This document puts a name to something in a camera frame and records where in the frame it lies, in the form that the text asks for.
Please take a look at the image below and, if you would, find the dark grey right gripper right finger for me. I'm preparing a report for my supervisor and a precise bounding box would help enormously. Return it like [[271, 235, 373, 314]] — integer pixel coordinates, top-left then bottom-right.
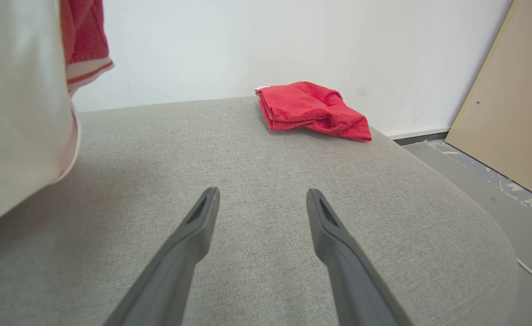
[[306, 188, 414, 326]]

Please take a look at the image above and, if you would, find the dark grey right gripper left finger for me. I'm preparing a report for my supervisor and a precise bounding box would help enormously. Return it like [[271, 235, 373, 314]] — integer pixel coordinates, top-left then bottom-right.
[[103, 187, 221, 326]]

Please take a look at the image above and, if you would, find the red shorts white stripe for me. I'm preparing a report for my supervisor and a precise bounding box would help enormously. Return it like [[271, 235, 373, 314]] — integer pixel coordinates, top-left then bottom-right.
[[255, 81, 372, 142]]

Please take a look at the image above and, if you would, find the red white basketball jersey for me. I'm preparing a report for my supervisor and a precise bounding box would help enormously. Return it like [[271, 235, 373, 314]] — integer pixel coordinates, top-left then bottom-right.
[[0, 0, 115, 229]]

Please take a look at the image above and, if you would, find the grey fabric ottoman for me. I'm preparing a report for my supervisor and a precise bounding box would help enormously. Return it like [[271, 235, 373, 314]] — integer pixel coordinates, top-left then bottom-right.
[[0, 96, 519, 326]]

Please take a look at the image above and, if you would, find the light wooden board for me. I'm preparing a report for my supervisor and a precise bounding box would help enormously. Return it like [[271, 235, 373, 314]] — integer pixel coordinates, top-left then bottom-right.
[[444, 0, 532, 206]]

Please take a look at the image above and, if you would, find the white wall baseboard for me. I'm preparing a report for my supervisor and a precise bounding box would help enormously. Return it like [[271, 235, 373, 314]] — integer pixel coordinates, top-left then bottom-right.
[[386, 126, 452, 140]]

